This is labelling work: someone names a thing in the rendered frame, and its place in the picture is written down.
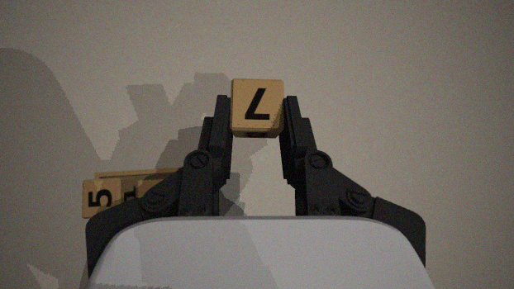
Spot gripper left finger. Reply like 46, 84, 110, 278
85, 95, 233, 280

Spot tan number cube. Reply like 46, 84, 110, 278
83, 177, 138, 219
230, 78, 284, 139

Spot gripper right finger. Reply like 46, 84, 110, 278
278, 96, 426, 268

